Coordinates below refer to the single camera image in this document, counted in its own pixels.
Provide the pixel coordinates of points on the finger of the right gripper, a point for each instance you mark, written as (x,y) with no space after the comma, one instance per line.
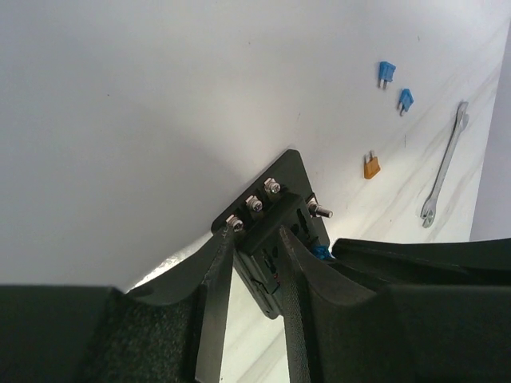
(376,264)

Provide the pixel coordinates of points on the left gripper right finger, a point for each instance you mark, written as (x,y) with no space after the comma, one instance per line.
(335,329)

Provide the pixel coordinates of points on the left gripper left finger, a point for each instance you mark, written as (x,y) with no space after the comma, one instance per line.
(173,334)

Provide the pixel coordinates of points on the blue blade fuse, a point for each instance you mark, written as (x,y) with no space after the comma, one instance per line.
(322,252)
(385,74)
(405,101)

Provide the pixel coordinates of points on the black fuse box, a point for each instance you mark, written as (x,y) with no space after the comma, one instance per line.
(282,196)

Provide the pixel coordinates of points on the orange blade fuse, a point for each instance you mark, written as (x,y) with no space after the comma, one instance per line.
(371,166)

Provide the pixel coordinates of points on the silver wrench right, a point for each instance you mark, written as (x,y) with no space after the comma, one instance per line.
(428,211)

